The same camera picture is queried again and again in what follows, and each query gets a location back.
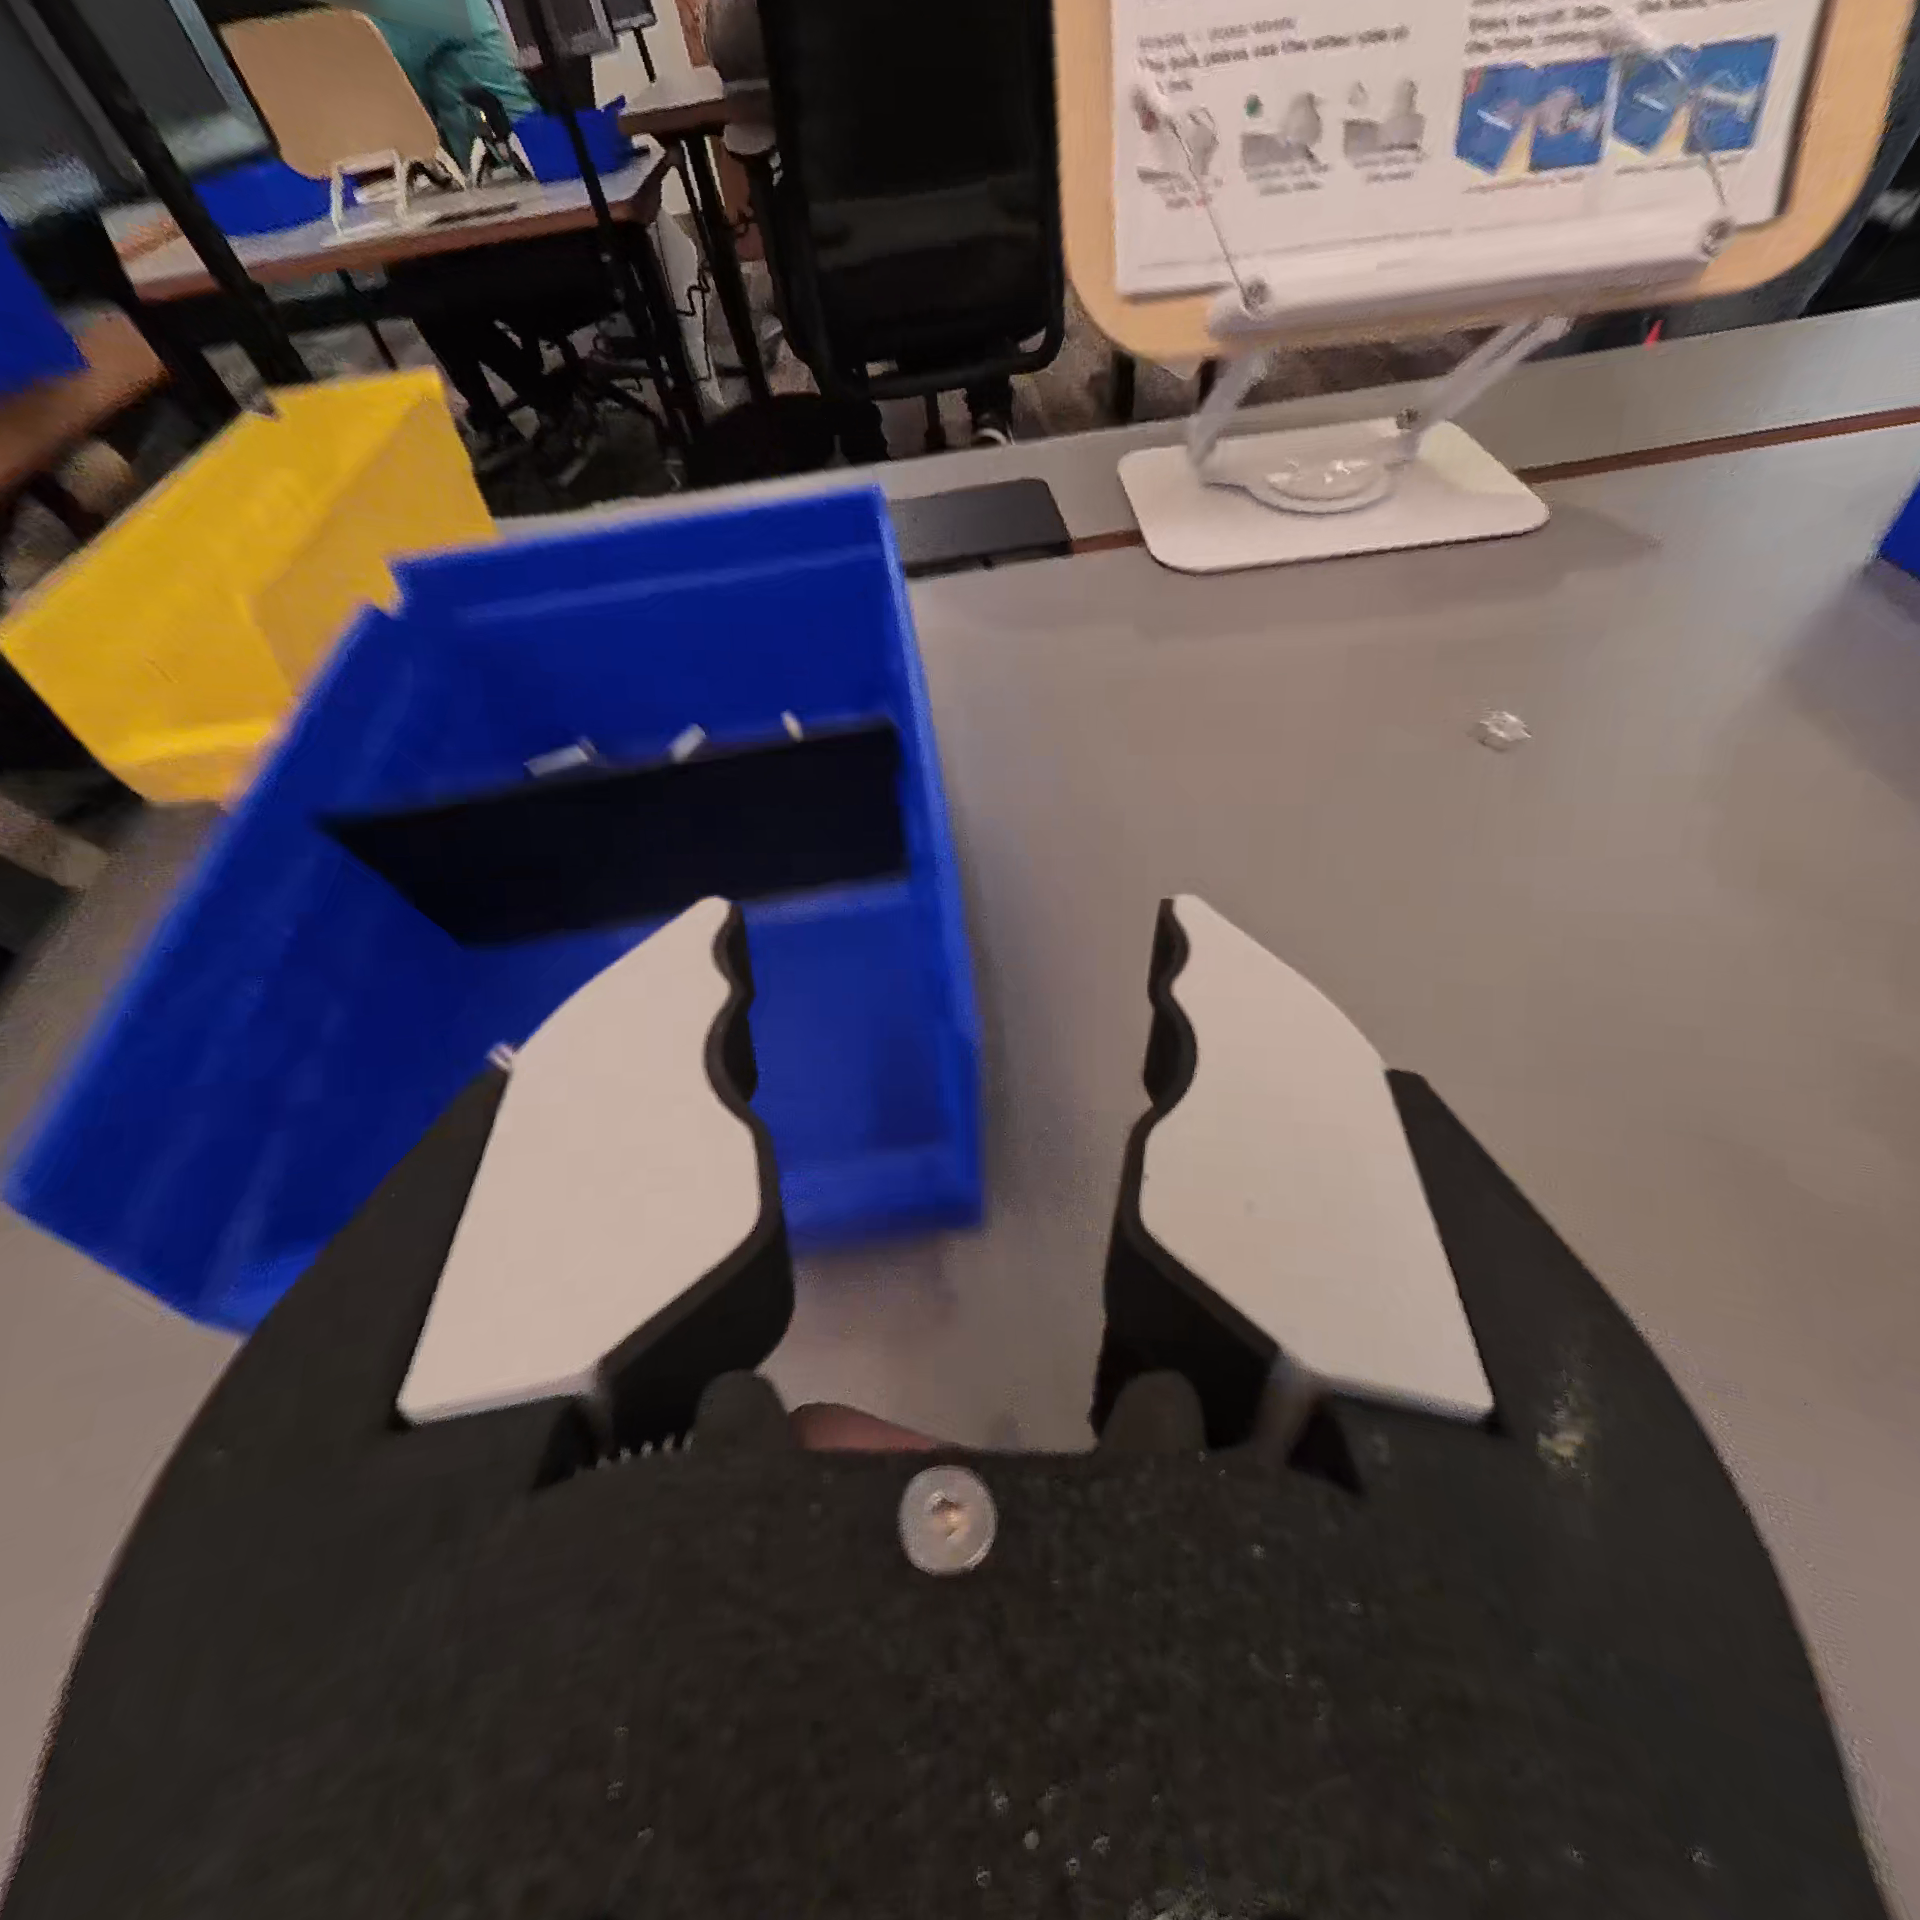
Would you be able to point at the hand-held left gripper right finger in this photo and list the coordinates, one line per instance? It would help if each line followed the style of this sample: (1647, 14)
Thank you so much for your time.
(1308, 1185)

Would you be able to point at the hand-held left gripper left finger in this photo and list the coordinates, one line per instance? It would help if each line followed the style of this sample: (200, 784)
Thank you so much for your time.
(587, 1185)

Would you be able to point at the blue bin with black divider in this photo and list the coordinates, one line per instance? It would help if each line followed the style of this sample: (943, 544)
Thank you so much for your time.
(332, 1021)

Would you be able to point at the steel hex nut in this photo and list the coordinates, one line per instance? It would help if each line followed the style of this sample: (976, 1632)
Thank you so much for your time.
(1501, 729)

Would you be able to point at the pile of bolts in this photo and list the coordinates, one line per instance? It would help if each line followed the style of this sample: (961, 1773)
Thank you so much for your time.
(685, 740)

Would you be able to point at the yellow plastic bin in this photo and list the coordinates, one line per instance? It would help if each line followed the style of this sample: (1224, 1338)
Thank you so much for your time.
(213, 586)

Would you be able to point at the black flat pad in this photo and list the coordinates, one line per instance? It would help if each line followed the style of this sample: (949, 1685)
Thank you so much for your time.
(982, 525)

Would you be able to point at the wooden background desk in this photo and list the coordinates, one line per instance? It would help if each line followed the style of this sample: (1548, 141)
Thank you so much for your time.
(392, 241)

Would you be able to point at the black office chair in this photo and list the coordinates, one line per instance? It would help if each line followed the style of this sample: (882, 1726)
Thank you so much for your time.
(917, 181)

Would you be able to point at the instruction board on white stand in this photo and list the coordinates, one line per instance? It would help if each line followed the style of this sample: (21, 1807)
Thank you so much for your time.
(316, 77)
(1410, 119)

